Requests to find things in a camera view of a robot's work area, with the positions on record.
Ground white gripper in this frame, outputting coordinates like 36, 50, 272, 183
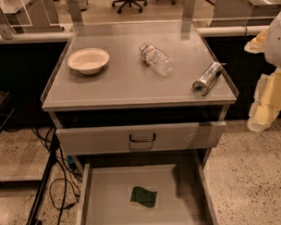
244, 11, 281, 131

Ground green yellow sponge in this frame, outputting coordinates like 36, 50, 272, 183
129, 187, 157, 208

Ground grey top drawer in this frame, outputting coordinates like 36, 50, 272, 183
56, 121, 226, 156

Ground grey drawer cabinet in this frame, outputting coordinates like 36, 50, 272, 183
43, 21, 238, 165

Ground open grey middle drawer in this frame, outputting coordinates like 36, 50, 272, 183
75, 156, 219, 225

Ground silver drink can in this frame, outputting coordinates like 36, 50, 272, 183
192, 62, 222, 95

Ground glass barrier with posts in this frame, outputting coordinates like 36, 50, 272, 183
0, 0, 281, 39

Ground clear plastic water bottle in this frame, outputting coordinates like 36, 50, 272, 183
140, 43, 174, 78

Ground white paper bowl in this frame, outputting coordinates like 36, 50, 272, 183
67, 48, 109, 75

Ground black stand leg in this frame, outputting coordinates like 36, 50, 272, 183
26, 134, 58, 225

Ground black drawer handle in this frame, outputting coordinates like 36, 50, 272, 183
129, 133, 156, 144

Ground black floor cables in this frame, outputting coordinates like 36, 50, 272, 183
31, 125, 85, 225

